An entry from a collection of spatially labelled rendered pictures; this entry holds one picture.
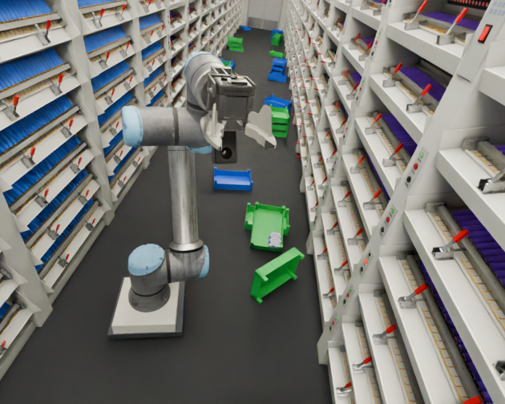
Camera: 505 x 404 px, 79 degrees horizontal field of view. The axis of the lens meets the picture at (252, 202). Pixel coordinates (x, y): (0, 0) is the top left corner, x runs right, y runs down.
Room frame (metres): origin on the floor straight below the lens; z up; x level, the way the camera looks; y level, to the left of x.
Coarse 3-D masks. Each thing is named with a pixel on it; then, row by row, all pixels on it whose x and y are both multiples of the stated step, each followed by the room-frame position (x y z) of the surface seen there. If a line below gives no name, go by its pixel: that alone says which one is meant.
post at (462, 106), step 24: (504, 24) 0.74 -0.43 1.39; (480, 72) 0.74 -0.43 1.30; (456, 96) 0.77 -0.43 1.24; (480, 96) 0.74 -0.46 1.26; (432, 120) 0.82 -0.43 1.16; (456, 120) 0.74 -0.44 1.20; (480, 120) 0.74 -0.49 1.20; (504, 120) 0.74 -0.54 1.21; (432, 144) 0.77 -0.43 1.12; (408, 168) 0.82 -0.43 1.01; (432, 168) 0.74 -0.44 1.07; (408, 192) 0.76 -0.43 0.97; (432, 192) 0.74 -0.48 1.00; (384, 216) 0.81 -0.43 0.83; (384, 240) 0.75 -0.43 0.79; (408, 240) 0.74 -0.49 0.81; (360, 264) 0.81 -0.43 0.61; (336, 312) 0.81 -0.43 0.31; (360, 312) 0.74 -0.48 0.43; (336, 336) 0.74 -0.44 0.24
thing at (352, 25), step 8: (352, 8) 2.13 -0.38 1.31; (352, 16) 2.13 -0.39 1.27; (344, 24) 2.22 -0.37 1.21; (352, 24) 2.14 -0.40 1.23; (360, 24) 2.14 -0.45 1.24; (344, 32) 2.16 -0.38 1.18; (352, 32) 2.14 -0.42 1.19; (376, 32) 2.14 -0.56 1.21; (344, 56) 2.14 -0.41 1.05; (336, 64) 2.13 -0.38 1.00; (344, 64) 2.14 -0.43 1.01; (328, 96) 2.13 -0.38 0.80; (336, 96) 2.14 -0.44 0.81; (320, 112) 2.21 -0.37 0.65; (320, 120) 2.14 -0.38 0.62; (312, 168) 2.14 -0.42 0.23; (304, 176) 2.15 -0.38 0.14; (304, 184) 2.13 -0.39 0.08
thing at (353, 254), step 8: (344, 176) 1.44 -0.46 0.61; (336, 184) 1.43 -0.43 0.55; (344, 184) 1.42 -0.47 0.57; (336, 192) 1.37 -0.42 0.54; (344, 192) 1.36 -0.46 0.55; (336, 200) 1.30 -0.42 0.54; (336, 208) 1.25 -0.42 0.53; (344, 208) 1.23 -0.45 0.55; (352, 208) 1.22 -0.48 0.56; (344, 216) 1.17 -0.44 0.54; (344, 224) 1.11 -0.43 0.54; (352, 224) 1.11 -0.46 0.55; (344, 232) 1.06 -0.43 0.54; (352, 232) 1.05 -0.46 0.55; (344, 240) 1.02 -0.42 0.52; (360, 240) 1.00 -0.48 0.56; (352, 248) 0.96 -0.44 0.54; (352, 256) 0.92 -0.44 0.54; (360, 256) 0.91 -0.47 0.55; (352, 264) 0.87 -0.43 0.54; (352, 272) 0.84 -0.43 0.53
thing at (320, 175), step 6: (312, 150) 2.13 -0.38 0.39; (318, 150) 2.13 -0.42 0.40; (312, 156) 2.11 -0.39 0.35; (318, 156) 2.09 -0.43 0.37; (312, 162) 2.03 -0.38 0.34; (318, 162) 1.95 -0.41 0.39; (318, 168) 1.93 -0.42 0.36; (324, 168) 1.91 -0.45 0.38; (318, 174) 1.86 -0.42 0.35; (324, 174) 1.85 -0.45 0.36; (318, 180) 1.78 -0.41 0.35; (324, 180) 1.68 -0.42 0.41; (318, 186) 1.68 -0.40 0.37; (324, 186) 1.68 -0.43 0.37; (318, 192) 1.64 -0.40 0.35; (318, 198) 1.58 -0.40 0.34
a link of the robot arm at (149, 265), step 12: (132, 252) 0.88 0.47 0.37; (144, 252) 0.88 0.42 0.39; (156, 252) 0.89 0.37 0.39; (132, 264) 0.82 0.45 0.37; (144, 264) 0.82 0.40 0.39; (156, 264) 0.83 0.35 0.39; (168, 264) 0.87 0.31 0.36; (132, 276) 0.80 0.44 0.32; (144, 276) 0.80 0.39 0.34; (156, 276) 0.82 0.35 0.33; (168, 276) 0.84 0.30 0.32; (132, 288) 0.81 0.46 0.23; (144, 288) 0.79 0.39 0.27; (156, 288) 0.82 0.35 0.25
